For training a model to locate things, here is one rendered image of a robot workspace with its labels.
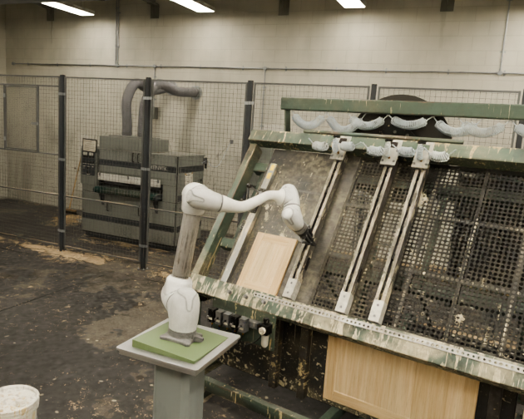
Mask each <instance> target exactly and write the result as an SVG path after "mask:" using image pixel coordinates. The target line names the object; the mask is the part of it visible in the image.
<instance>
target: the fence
mask: <svg viewBox="0 0 524 419"><path fill-rule="evenodd" d="M272 165H275V167H274V169H273V170H270V167H271V166H272ZM270 167H269V170H268V172H267V174H268V173H272V174H271V176H270V178H269V179H266V177H267V174H266V176H265V178H264V182H263V184H262V185H261V188H262V189H265V191H269V188H270V186H271V184H272V182H273V180H274V177H275V175H276V172H277V170H278V168H279V166H278V165H277V164H272V163H271V165H270ZM262 205H263V204H261V205H259V207H258V209H257V211H256V213H250V214H249V216H248V219H247V220H246V222H245V226H244V228H243V229H242V232H241V234H240V237H239V239H238V241H237V244H236V246H235V249H234V251H233V253H232V255H231V257H230V260H229V263H228V264H227V266H226V269H225V271H224V274H223V276H222V278H221V281H224V282H227V283H229V282H230V280H231V278H232V276H233V274H234V271H235V269H236V266H237V264H238V263H239V260H240V257H241V255H242V253H243V250H244V248H245V245H246V243H247V241H248V238H249V236H250V233H251V231H252V229H253V227H254V225H255V221H256V220H257V217H258V215H259V213H260V210H261V208H262Z"/></svg>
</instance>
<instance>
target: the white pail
mask: <svg viewBox="0 0 524 419"><path fill-rule="evenodd" d="M38 406H39V392H38V390H37V389H36V388H34V387H30V386H27V385H11V386H5V387H0V419H36V417H37V408H38Z"/></svg>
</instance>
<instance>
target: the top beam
mask: <svg viewBox="0 0 524 419"><path fill-rule="evenodd" d="M309 138H310V140H311V141H312V142H315V141H319V142H324V141H325V142H326V143H329V142H330V141H332V140H333V139H335V137H333V136H332V135H320V134H309V133H299V132H288V131H266V130H254V129H253V130H252V131H251V133H250V136H249V139H248V140H249V141H250V143H256V144H257V145H259V147H264V148H273V149H282V150H299V151H308V152H317V153H325V154H331V153H332V151H333V150H332V144H333V143H334V142H331V143H330V144H329V148H328V149H327V150H326V151H317V150H314V149H312V144H313V143H312V142H311V141H310V140H309ZM351 141H352V142H353V143H354V144H355V145H356V144H358V143H359V142H363V143H364V144H365V145H366V146H367V147H370V146H371V145H373V146H375V147H379V146H382V147H383V148H384V147H385V143H387V141H385V139H378V138H366V137H354V136H352V138H351ZM351 141H350V142H351ZM363 143H360V144H358V145H356V146H355V149H354V150H353V151H346V155H351V156H361V157H369V158H379V159H382V155H381V156H372V155H369V154H367V153H366V152H367V148H366V146H365V145H364V144H363ZM433 143H435V142H433ZM403 146H404V147H412V148H413V149H414V150H416V149H417V148H418V142H417V141H411V140H404V141H403V143H402V147H403ZM433 150H434V151H438V152H443V151H445V152H446V153H448V154H450V153H451V152H453V151H454V150H456V151H454V152H453V153H452V154H451V155H450V156H449V160H447V161H445V162H435V161H433V160H430V161H429V163H431V164H440V165H457V166H466V167H475V168H484V169H493V170H509V171H519V172H524V149H518V148H506V147H495V146H483V145H458V144H447V143H435V146H434V148H433ZM413 158H414V156H413V157H402V156H400V155H399V156H398V158H397V160H405V161H413Z"/></svg>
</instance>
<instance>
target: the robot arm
mask: <svg viewBox="0 0 524 419"><path fill-rule="evenodd" d="M268 200H274V201H276V203H277V205H279V206H280V207H281V208H283V211H282V214H281V216H282V220H283V221H284V223H285V224H286V225H287V226H288V227H289V228H290V229H292V230H293V231H294V233H295V234H297V235H298V236H299V237H300V238H301V241H300V243H301V244H306V245H312V246H314V247H316V245H317V244H316V243H315V242H314V238H313V237H314V235H313V232H312V230H311V228H310V225H307V224H306V223H305V222H304V220H303V216H302V214H301V210H300V201H299V193H298V191H297V189H296V188H295V187H294V185H291V184H287V185H284V186H283V187H282V188H281V189H280V190H270V191H265V192H264V193H261V194H259V195H256V196H255V197H252V198H250V199H248V200H245V201H237V200H233V199H231V198H229V197H226V196H224V195H221V194H218V193H216V192H214V191H212V190H210V189H208V188H207V187H206V186H204V185H203V184H200V183H196V182H193V183H189V184H188V185H186V186H185V187H184V189H183V190H182V206H181V209H182V212H183V218H182V222H181V227H180V235H179V239H178V244H177V249H176V253H175V262H174V266H173V270H172V274H170V275H169V276H168V277H167V278H166V282H165V285H164V286H163V288H162V290H161V300H162V302H163V304H164V306H165V308H166V310H167V311H168V317H169V327H168V331H167V332H166V333H164V334H161V335H160V339H163V340H167V341H170V342H173V343H178V344H180V345H183V346H185V347H189V346H190V345H191V344H192V343H193V342H198V343H202V342H203V341H204V338H203V337H202V336H203V334H202V333H198V332H196V328H197V324H198V320H199V314H200V298H199V295H198V293H197V292H196V291H195V290H194V289H193V288H192V280H191V278H190V277H189V276H190V268H191V264H192V259H193V254H194V250H195V242H196V238H197V233H198V228H199V224H200V217H201V216H202V215H203V214H204V213H205V210H206V211H212V212H228V213H243V212H246V211H249V210H252V209H253V208H255V207H257V206H258V205H261V204H263V203H264V202H266V201H268ZM304 239H305V240H306V241H307V242H305V241H304Z"/></svg>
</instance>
